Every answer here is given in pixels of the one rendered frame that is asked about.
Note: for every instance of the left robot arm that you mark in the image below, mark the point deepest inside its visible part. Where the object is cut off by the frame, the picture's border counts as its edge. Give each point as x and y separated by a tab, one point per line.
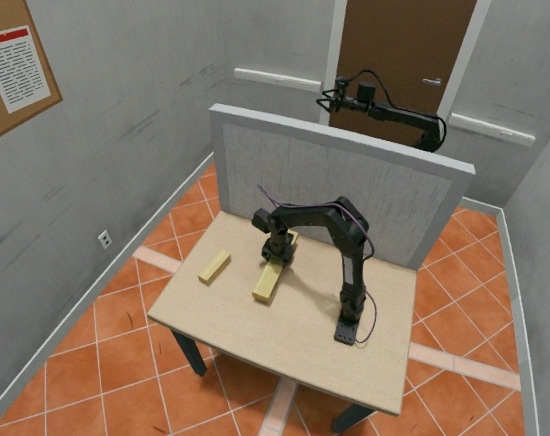
345	236

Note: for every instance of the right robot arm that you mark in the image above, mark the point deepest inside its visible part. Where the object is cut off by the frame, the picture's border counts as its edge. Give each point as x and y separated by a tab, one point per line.
383	111

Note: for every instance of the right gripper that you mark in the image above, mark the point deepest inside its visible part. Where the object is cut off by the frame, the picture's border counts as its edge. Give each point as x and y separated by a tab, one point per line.
344	102

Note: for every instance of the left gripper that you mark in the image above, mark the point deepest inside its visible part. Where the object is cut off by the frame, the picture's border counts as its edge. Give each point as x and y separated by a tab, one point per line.
282	252

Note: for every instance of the grey panel wall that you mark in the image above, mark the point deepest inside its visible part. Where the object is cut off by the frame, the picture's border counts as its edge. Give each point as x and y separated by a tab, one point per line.
406	195

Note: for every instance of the light wooden board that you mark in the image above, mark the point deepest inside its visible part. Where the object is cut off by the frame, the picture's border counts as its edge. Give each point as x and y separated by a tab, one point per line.
269	276

